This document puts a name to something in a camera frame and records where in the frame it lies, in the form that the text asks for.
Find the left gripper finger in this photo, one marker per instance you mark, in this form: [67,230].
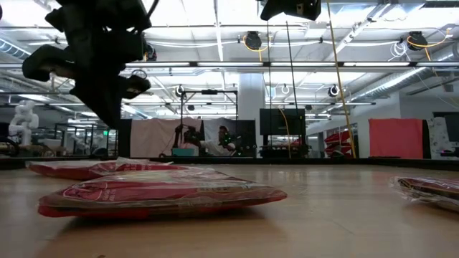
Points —
[134,86]
[50,64]

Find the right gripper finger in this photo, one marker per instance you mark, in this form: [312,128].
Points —
[290,9]

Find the red popcorn bag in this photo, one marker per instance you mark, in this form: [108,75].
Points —
[89,171]
[430,191]
[161,195]

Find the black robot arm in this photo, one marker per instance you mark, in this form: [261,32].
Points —
[186,136]
[226,138]

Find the beige backdrop curtain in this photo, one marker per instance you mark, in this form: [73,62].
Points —
[154,136]

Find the black partition panel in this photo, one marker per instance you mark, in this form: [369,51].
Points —
[246,130]
[124,141]

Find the long ceiling light strip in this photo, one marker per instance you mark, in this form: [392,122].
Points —
[287,64]

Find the white humanoid robot figure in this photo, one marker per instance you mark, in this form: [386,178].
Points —
[23,122]

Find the small teal bin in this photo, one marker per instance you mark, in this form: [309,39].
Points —
[183,152]

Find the grey backdrop curtain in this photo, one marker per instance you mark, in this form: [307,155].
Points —
[211,127]

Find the white building column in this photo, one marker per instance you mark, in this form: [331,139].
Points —
[251,96]

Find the black monitor screen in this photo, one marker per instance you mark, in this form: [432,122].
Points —
[282,122]

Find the red stacked bins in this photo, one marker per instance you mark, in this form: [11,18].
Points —
[337,141]

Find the orange red panel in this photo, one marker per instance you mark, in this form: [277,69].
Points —
[396,138]

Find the white speckled curtain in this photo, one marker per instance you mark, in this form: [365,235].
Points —
[438,138]

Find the black framed monitor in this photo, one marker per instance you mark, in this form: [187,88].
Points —
[453,129]

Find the black metal rig frame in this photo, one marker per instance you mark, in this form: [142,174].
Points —
[181,107]

